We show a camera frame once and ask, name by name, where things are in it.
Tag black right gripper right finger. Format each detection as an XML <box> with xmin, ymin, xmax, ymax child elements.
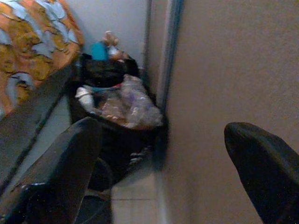
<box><xmin>223</xmin><ymin>121</ymin><xmax>299</xmax><ymax>224</ymax></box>

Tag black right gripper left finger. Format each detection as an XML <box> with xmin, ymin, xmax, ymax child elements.
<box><xmin>4</xmin><ymin>116</ymin><xmax>103</xmax><ymax>224</ymax></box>

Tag black trash bin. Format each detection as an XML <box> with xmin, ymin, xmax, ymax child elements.
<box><xmin>67</xmin><ymin>79</ymin><xmax>169</xmax><ymax>187</ymax></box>

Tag white plastic container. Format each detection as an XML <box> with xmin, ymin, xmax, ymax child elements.
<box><xmin>74</xmin><ymin>85</ymin><xmax>94</xmax><ymax>110</ymax></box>

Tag crumpled clear plastic bottle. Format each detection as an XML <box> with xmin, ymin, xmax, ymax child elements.
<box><xmin>100</xmin><ymin>74</ymin><xmax>164</xmax><ymax>129</ymax></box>

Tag blue cup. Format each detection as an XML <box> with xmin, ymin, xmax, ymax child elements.
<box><xmin>90</xmin><ymin>41</ymin><xmax>110</xmax><ymax>61</ymax></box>

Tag yellow cartoon print blanket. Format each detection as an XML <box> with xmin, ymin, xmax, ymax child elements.
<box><xmin>0</xmin><ymin>0</ymin><xmax>85</xmax><ymax>117</ymax></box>

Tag orange drink bottle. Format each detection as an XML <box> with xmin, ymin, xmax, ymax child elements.
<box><xmin>102</xmin><ymin>30</ymin><xmax>128</xmax><ymax>60</ymax></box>

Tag grey door frame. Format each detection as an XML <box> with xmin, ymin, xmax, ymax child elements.
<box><xmin>142</xmin><ymin>0</ymin><xmax>185</xmax><ymax>112</ymax></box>

